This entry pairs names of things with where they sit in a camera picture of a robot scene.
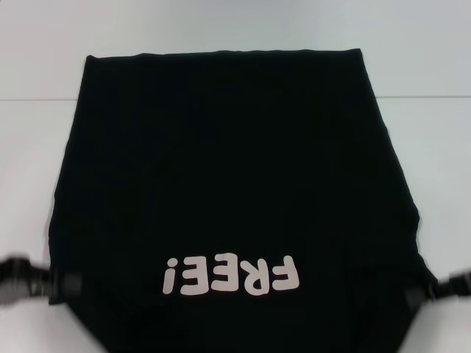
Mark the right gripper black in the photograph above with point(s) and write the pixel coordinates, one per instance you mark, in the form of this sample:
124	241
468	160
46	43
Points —
456	287

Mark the black shirt with FREE print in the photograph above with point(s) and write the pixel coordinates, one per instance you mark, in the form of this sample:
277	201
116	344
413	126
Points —
221	165

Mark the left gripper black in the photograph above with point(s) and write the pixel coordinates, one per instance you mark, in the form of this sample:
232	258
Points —
22	279

